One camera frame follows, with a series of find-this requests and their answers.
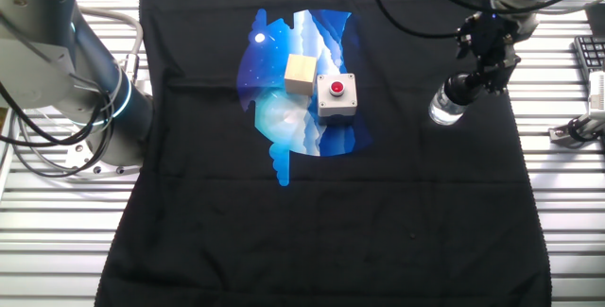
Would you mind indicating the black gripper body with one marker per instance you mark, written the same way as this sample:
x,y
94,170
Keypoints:
x,y
494,38

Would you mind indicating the grey box with red button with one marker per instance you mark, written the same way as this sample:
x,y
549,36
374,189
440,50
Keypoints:
x,y
335,99

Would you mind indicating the clear glass jar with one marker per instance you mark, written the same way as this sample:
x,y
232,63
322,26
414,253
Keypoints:
x,y
444,111

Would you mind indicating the black keyboard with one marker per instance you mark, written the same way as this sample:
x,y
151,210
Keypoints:
x,y
591,54

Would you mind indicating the wooden cube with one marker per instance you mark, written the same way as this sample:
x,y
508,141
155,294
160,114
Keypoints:
x,y
300,73

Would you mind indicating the small silver exterior camera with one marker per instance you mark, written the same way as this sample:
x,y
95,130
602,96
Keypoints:
x,y
598,92

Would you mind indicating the black cloth with blue print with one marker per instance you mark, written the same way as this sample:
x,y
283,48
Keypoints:
x,y
331,226

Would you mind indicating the aluminium camera bracket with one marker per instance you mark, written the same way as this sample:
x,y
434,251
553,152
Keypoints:
x,y
560,134

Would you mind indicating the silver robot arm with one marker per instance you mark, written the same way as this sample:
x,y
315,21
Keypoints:
x,y
33,38

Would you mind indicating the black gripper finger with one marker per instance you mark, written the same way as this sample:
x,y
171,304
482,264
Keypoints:
x,y
463,38
498,78

